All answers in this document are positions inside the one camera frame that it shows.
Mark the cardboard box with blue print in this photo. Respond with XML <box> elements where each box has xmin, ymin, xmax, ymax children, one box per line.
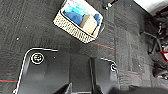
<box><xmin>80</xmin><ymin>13</ymin><xmax>98</xmax><ymax>35</ymax></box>

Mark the dark blue cloth item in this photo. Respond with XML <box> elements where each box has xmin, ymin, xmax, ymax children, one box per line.
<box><xmin>93</xmin><ymin>12</ymin><xmax>103</xmax><ymax>26</ymax></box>

